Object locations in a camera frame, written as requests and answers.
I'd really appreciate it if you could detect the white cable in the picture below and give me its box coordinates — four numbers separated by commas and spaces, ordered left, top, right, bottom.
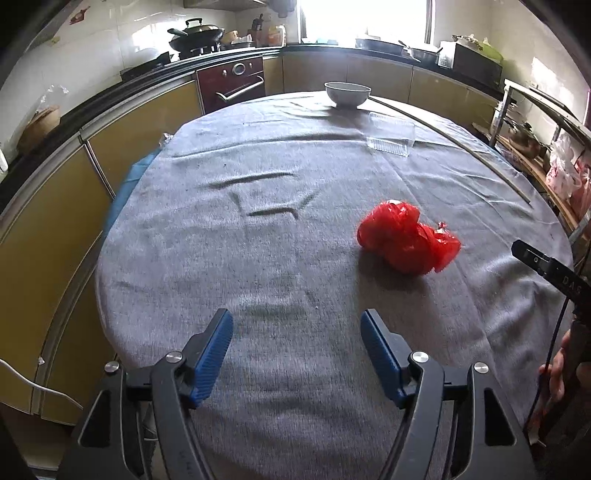
0, 357, 85, 412

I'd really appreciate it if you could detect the dark cooking pan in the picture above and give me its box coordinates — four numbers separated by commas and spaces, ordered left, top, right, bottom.
355, 37, 440, 64

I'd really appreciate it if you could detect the clear plastic container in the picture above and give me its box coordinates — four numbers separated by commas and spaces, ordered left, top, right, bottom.
367, 112, 416, 157

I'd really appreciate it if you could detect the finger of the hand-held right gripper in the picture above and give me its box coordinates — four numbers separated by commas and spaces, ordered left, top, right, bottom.
512, 239, 591, 306

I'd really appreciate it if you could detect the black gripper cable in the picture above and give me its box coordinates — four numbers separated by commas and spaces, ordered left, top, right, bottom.
525, 298, 573, 428

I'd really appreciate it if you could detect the person's right hand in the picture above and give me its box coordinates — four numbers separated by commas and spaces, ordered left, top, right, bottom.
538, 331, 578, 403

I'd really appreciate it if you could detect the black wok with lid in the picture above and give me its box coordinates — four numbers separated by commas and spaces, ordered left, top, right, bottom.
167, 17, 226, 52

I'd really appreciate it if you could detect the dark red oven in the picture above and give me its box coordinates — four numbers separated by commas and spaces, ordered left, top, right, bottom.
196, 55, 266, 116

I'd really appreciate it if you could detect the plastic-wrapped brown pot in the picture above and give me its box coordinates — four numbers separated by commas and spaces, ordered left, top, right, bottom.
17, 105, 62, 151

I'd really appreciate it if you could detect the pink plastic bag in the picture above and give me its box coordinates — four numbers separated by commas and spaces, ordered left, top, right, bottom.
546, 130, 591, 214

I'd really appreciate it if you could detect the brown ceramic pot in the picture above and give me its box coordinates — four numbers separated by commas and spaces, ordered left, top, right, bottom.
508, 121, 551, 158

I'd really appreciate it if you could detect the green plastic bag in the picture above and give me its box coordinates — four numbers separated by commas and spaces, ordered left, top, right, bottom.
455, 34, 505, 63

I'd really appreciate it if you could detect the red plastic bag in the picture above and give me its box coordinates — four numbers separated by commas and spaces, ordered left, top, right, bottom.
356, 199, 462, 276

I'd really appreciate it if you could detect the black microwave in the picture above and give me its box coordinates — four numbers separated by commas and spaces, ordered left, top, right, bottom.
438, 41, 505, 89

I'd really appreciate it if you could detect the metal shelf rack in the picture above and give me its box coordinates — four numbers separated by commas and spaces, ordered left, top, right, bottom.
491, 78, 591, 243

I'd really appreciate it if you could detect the white bowl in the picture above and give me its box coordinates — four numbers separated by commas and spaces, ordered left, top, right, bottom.
324, 82, 371, 110

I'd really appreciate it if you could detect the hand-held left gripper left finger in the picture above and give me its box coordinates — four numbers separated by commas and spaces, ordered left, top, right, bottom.
58, 308, 235, 480

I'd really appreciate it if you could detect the blue under cloth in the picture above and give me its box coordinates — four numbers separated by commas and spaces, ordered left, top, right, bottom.
105, 148, 163, 234

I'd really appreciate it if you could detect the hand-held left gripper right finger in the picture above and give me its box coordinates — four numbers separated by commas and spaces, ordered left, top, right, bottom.
360, 308, 539, 480

